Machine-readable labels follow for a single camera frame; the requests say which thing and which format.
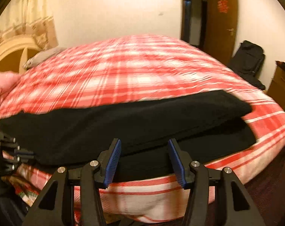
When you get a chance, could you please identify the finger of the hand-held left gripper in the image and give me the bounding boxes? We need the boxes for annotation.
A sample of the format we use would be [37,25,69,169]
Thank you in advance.
[0,151,36,172]
[0,132,21,156]

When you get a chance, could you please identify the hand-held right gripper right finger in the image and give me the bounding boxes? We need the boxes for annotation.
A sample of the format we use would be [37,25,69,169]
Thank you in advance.
[168,138,266,226]

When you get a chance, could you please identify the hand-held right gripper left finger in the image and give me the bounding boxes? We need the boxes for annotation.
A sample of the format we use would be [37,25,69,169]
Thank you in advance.
[25,138,122,226]

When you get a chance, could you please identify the black pants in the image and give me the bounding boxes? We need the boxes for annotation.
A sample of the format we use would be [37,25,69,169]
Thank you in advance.
[0,90,256,183]

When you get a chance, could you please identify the floral patterned cloth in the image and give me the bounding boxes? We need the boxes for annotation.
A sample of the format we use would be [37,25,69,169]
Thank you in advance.
[1,165,40,209]

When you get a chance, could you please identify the pink pillow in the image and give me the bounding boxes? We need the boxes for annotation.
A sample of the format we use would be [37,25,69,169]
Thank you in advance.
[0,72,22,110]

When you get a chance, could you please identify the cream arched headboard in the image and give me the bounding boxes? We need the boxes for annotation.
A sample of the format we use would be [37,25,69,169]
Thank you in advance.
[0,35,43,76]

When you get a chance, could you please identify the grey striped pillow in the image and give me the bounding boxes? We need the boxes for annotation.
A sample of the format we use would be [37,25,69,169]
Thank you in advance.
[24,47,68,70]

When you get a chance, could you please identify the red plaid blanket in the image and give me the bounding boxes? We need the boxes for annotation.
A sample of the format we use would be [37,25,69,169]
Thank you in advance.
[0,35,285,223]

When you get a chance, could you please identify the black bag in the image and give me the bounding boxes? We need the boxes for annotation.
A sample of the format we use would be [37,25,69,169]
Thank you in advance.
[228,40,266,90]

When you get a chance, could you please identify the brown wooden cabinet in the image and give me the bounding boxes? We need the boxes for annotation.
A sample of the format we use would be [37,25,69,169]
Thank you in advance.
[267,61,285,111]

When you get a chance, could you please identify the brown wooden door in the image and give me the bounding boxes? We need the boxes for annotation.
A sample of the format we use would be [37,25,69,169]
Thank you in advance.
[205,0,238,65]

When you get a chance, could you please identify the beige patterned curtain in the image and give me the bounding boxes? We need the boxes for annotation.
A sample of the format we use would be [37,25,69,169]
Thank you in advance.
[0,0,59,50]

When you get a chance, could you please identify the red paper door decoration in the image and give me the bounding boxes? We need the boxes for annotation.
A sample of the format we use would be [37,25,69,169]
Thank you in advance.
[217,0,229,14]

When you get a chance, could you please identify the dark door frame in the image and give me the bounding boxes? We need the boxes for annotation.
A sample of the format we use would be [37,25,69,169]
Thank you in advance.
[181,0,214,49]

